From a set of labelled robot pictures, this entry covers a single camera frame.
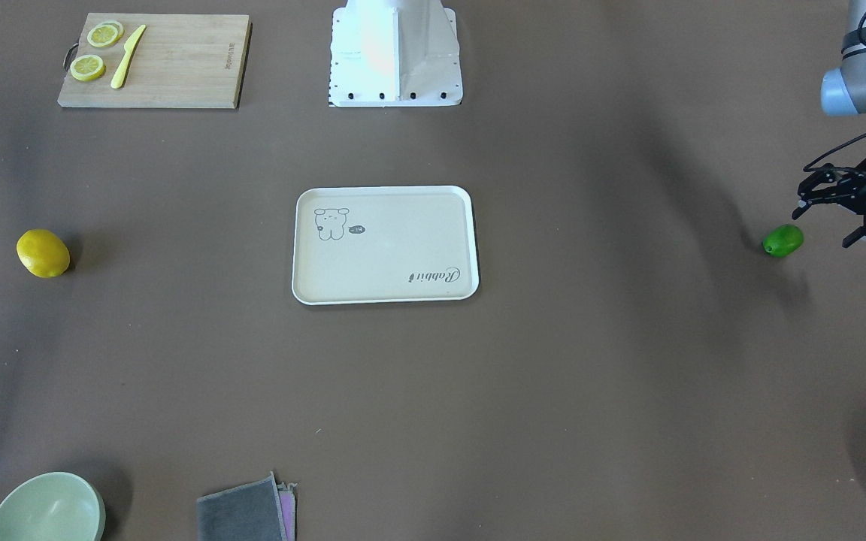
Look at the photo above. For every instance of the green lime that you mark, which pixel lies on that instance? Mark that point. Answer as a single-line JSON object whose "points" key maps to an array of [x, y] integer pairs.
{"points": [[783, 241]]}

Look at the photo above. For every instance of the yellow lemon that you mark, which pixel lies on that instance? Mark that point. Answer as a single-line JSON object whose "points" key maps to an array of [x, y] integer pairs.
{"points": [[43, 253]]}

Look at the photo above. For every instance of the cream rabbit tray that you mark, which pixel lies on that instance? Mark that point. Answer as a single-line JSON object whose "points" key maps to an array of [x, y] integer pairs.
{"points": [[381, 245]]}

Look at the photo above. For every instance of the grey folded cloth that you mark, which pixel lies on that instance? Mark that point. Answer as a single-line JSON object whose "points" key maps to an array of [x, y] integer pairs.
{"points": [[263, 510]]}

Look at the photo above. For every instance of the wooden cutting board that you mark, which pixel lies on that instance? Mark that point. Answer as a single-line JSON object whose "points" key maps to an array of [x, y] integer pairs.
{"points": [[188, 61]]}

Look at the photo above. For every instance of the yellow plastic knife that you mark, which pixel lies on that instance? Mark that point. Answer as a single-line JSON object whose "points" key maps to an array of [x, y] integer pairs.
{"points": [[121, 73]]}

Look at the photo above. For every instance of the lemon slice far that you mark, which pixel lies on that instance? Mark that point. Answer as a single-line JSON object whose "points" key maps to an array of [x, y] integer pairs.
{"points": [[105, 34]]}

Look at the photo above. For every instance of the lemon slice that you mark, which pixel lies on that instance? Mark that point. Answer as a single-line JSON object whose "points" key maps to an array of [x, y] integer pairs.
{"points": [[88, 67], [105, 34]]}

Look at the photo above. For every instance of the lemon slice near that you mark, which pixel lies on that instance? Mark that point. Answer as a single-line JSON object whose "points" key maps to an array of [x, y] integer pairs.
{"points": [[88, 67]]}

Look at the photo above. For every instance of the light green bowl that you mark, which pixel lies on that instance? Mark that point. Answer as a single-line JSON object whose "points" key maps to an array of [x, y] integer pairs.
{"points": [[53, 506]]}

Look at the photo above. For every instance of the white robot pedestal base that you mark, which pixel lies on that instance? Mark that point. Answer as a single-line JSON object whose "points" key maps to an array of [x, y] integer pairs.
{"points": [[394, 54]]}

